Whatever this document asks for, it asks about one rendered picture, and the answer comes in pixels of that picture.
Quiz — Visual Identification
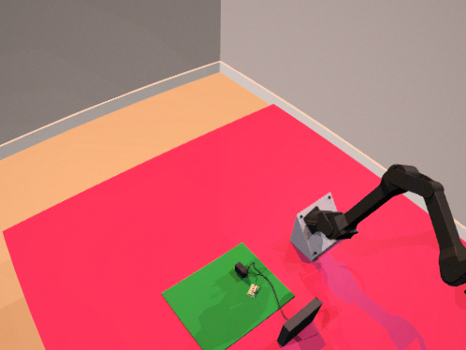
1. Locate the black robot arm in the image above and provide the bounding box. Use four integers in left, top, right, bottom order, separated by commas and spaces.
304, 165, 466, 286

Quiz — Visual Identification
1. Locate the green circuit board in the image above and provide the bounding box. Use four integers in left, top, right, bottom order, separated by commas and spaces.
161, 242, 295, 350

